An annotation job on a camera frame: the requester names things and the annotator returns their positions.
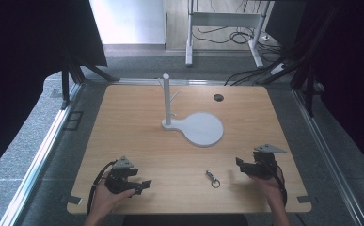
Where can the black rectangular floor bracket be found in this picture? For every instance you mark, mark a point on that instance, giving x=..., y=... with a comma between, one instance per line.
x=73, y=120

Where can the white metal desk frame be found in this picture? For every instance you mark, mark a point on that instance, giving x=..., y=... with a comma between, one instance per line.
x=220, y=19

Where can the black curtain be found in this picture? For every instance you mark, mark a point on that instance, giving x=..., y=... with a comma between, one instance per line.
x=19, y=62
x=349, y=62

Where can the aluminium rail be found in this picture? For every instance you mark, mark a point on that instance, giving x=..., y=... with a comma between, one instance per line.
x=38, y=157
x=330, y=150

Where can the white power strip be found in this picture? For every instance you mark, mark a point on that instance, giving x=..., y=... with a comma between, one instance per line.
x=277, y=69

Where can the black metal stand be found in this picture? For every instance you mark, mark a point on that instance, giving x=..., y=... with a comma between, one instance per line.
x=308, y=78
x=66, y=84

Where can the metal keyring with clasp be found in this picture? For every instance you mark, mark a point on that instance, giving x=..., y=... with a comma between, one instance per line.
x=213, y=180

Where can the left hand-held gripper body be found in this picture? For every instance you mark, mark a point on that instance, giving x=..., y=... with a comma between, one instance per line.
x=117, y=183

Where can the black table grommet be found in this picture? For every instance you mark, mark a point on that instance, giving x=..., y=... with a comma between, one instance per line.
x=218, y=97

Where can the black tape piece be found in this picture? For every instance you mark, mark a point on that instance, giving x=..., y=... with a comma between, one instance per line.
x=73, y=199
x=303, y=199

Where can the person's left hand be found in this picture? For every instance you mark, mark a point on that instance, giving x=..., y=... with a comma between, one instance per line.
x=105, y=197

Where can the white key stand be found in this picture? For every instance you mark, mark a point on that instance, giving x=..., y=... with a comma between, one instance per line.
x=201, y=127

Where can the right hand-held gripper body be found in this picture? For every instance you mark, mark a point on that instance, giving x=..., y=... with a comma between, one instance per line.
x=262, y=168

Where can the person's right hand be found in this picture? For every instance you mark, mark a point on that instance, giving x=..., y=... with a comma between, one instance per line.
x=269, y=186

